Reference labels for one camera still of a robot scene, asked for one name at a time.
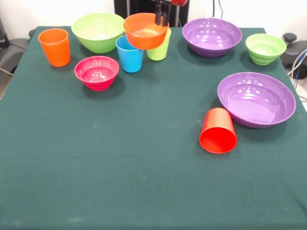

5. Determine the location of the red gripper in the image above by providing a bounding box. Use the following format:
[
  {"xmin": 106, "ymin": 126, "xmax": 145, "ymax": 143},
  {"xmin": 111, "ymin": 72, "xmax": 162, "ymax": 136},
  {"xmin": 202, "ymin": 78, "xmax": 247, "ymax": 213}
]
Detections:
[{"xmin": 150, "ymin": 0, "xmax": 188, "ymax": 27}]

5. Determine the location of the orange bowl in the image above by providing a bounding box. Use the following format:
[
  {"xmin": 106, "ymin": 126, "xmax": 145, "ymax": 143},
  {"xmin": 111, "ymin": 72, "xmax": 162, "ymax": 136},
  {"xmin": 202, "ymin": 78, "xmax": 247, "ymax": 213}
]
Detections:
[{"xmin": 123, "ymin": 12, "xmax": 170, "ymax": 50}]

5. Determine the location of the large green bowl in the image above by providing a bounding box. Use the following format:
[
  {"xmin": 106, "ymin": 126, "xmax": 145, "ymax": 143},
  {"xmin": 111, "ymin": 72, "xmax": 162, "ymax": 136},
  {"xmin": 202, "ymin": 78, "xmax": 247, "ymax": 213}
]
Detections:
[{"xmin": 71, "ymin": 12, "xmax": 126, "ymax": 54}]

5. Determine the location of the orange cup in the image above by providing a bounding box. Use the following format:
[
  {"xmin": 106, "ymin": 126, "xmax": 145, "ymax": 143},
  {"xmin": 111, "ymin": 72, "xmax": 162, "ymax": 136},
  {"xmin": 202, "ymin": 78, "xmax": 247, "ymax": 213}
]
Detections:
[{"xmin": 38, "ymin": 28, "xmax": 71, "ymax": 68}]

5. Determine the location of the red cup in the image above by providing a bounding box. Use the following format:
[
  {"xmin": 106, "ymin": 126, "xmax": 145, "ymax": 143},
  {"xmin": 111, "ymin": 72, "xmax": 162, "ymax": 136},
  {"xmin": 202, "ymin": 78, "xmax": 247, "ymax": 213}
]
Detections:
[{"xmin": 199, "ymin": 107, "xmax": 238, "ymax": 154}]

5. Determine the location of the yellow-green cup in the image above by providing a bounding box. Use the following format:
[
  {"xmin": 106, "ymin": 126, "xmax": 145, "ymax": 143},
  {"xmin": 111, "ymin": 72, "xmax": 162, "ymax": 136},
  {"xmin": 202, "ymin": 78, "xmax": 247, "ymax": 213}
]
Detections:
[{"xmin": 146, "ymin": 27, "xmax": 172, "ymax": 61}]

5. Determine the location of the purple bowl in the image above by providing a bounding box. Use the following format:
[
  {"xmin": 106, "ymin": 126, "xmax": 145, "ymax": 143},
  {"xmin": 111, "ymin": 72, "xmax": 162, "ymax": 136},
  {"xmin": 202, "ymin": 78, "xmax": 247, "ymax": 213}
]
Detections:
[
  {"xmin": 217, "ymin": 72, "xmax": 297, "ymax": 129},
  {"xmin": 182, "ymin": 18, "xmax": 243, "ymax": 58}
]

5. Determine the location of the blue cup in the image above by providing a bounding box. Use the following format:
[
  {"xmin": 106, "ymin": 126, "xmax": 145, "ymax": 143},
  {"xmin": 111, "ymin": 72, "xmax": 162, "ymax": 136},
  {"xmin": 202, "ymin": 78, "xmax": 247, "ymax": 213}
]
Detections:
[{"xmin": 115, "ymin": 35, "xmax": 144, "ymax": 73}]

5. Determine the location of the pink bowl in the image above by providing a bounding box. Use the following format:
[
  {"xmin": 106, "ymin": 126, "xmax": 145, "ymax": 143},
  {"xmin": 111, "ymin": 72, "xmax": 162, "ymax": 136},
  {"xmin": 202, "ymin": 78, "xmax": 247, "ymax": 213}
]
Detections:
[{"xmin": 74, "ymin": 56, "xmax": 120, "ymax": 92}]

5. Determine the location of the small green bowl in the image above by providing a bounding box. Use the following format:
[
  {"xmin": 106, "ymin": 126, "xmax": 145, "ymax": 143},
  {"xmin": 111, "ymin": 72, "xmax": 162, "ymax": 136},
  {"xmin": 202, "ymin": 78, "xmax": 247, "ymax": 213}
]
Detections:
[{"xmin": 245, "ymin": 33, "xmax": 287, "ymax": 66}]

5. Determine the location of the black chair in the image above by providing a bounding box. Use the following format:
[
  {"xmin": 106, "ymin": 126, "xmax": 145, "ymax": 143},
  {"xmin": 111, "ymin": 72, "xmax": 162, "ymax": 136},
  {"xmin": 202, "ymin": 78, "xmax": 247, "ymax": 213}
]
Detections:
[
  {"xmin": 282, "ymin": 33, "xmax": 307, "ymax": 80},
  {"xmin": 0, "ymin": 16, "xmax": 35, "ymax": 75}
]

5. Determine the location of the dark green tablecloth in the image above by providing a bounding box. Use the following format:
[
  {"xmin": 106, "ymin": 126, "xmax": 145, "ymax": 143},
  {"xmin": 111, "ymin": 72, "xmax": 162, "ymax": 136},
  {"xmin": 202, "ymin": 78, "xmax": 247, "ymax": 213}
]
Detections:
[{"xmin": 0, "ymin": 25, "xmax": 307, "ymax": 230}]

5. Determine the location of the black cable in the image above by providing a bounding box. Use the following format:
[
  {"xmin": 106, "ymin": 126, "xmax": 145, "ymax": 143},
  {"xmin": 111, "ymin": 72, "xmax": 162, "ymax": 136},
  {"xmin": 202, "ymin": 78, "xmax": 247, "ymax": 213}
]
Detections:
[{"xmin": 212, "ymin": 0, "xmax": 225, "ymax": 20}]

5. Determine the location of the white cable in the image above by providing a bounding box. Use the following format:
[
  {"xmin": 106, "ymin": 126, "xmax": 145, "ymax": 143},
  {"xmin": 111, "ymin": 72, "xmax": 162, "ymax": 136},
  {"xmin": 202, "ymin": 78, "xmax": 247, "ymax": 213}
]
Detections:
[{"xmin": 287, "ymin": 54, "xmax": 307, "ymax": 76}]

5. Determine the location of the blue cable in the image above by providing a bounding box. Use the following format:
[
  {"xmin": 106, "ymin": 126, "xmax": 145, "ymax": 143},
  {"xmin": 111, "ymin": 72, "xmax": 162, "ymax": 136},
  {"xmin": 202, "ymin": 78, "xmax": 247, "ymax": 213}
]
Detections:
[{"xmin": 293, "ymin": 47, "xmax": 307, "ymax": 81}]

